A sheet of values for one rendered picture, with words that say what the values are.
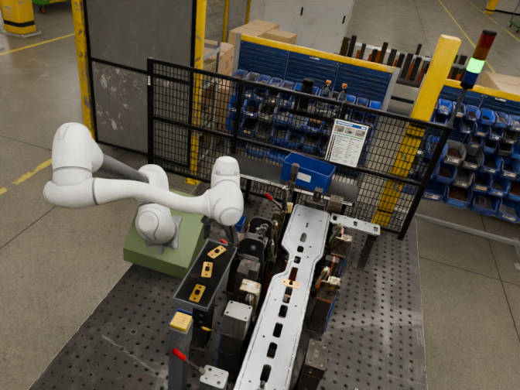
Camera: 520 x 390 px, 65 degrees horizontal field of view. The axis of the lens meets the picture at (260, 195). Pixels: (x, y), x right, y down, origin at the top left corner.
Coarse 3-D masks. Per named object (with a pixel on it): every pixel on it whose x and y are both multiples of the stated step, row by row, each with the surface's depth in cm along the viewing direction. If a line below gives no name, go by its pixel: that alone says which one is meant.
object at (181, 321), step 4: (176, 312) 147; (176, 316) 146; (180, 316) 146; (184, 316) 146; (188, 316) 146; (172, 320) 144; (176, 320) 144; (180, 320) 144; (184, 320) 145; (188, 320) 145; (172, 324) 143; (176, 324) 143; (180, 324) 143; (184, 324) 143; (188, 324) 144; (180, 328) 142; (184, 328) 142
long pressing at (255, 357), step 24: (312, 216) 237; (288, 240) 215; (312, 240) 218; (288, 264) 200; (312, 264) 203; (264, 312) 173; (288, 312) 175; (288, 336) 165; (264, 360) 154; (288, 360) 156; (240, 384) 145; (288, 384) 148
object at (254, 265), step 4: (244, 260) 187; (248, 260) 188; (240, 264) 185; (244, 264) 185; (248, 264) 185; (252, 264) 185; (256, 264) 186; (252, 268) 183; (256, 268) 184; (252, 272) 183; (256, 272) 182; (248, 276) 185; (252, 276) 184; (256, 276) 184; (252, 280) 185; (256, 280) 189
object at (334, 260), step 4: (328, 256) 211; (332, 256) 211; (324, 260) 212; (328, 260) 208; (332, 260) 209; (336, 260) 209; (324, 264) 210; (328, 264) 210; (332, 264) 209; (336, 264) 208; (332, 268) 210; (336, 268) 210; (332, 272) 212; (316, 288) 224; (312, 296) 225
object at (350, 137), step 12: (336, 120) 248; (348, 120) 246; (336, 132) 253; (348, 132) 250; (360, 132) 249; (336, 144) 256; (348, 144) 254; (360, 144) 252; (324, 156) 263; (336, 156) 261; (348, 156) 259; (360, 156) 256
